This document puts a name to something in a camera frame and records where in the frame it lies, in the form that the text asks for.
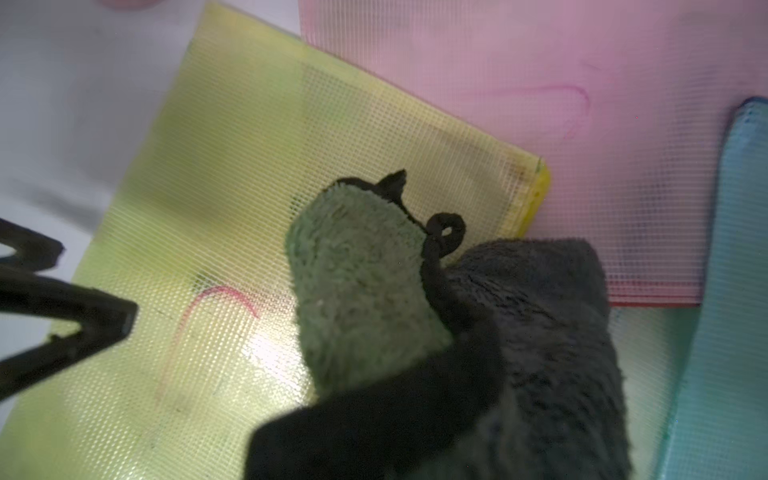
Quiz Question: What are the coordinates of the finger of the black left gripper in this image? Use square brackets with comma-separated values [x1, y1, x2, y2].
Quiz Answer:
[1, 219, 65, 270]
[1, 267, 138, 401]

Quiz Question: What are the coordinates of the yellow mesh document bag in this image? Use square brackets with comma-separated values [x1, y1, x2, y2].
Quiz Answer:
[1, 4, 549, 479]

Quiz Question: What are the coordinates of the green and grey cleaning cloth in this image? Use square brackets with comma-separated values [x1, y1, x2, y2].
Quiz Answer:
[244, 170, 632, 479]

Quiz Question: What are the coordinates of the pink mesh document bag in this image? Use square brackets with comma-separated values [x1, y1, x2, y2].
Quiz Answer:
[299, 1, 767, 306]

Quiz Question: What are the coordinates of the light green document bag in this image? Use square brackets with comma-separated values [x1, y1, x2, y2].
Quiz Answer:
[609, 307, 700, 479]

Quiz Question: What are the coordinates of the large teal document bag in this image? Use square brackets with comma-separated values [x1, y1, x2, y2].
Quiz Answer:
[657, 97, 767, 479]

